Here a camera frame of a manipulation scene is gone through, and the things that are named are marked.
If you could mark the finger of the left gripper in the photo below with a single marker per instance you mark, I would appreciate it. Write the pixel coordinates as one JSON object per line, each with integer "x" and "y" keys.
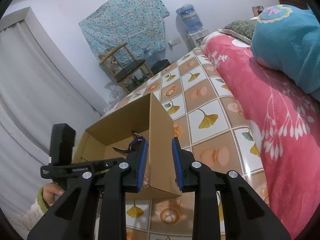
{"x": 102, "y": 166}

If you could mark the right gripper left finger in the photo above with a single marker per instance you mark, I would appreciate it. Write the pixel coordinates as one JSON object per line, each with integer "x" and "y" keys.
{"x": 93, "y": 205}

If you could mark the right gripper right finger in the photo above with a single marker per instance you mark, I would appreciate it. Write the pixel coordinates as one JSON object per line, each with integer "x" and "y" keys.
{"x": 246, "y": 215}

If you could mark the pink strap digital watch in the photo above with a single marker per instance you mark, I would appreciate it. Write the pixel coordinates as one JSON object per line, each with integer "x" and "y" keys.
{"x": 133, "y": 146}

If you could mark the left forearm fluffy sleeve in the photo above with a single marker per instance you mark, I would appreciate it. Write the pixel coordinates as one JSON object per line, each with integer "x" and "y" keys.
{"x": 37, "y": 210}

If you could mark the left hand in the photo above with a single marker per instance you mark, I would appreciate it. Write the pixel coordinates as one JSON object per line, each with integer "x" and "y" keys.
{"x": 50, "y": 191}

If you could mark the brown cardboard box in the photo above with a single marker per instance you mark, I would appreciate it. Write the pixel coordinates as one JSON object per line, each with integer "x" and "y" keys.
{"x": 147, "y": 117}

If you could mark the white plastic bag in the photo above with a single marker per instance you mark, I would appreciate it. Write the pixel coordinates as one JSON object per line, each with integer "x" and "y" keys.
{"x": 116, "y": 94}

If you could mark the white curtain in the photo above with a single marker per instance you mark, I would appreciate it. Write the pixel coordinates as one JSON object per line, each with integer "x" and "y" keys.
{"x": 34, "y": 97}

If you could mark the pink floral blanket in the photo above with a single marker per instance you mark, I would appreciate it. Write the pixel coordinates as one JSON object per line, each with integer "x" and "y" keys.
{"x": 285, "y": 125}

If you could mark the wooden chair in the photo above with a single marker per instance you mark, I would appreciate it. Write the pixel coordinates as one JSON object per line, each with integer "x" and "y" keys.
{"x": 125, "y": 71}

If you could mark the patterned tile tablecloth board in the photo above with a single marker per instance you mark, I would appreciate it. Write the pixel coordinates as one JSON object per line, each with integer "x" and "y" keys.
{"x": 209, "y": 123}

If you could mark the black waste bin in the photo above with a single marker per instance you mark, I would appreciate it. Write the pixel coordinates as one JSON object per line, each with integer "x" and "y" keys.
{"x": 159, "y": 66}

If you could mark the teal patterned hanging cloth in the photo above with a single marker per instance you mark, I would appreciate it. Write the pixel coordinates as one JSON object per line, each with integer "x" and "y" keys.
{"x": 139, "y": 23}

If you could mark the white water dispenser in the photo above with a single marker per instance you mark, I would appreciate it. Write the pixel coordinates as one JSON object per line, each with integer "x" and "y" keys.
{"x": 195, "y": 39}

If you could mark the blue water jug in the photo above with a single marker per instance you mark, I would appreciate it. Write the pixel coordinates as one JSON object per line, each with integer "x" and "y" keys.
{"x": 190, "y": 18}

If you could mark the teal pillow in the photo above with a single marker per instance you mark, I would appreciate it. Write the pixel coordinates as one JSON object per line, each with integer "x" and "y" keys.
{"x": 286, "y": 39}

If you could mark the dark floral pillow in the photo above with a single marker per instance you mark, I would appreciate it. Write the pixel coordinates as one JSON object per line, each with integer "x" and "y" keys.
{"x": 242, "y": 30}

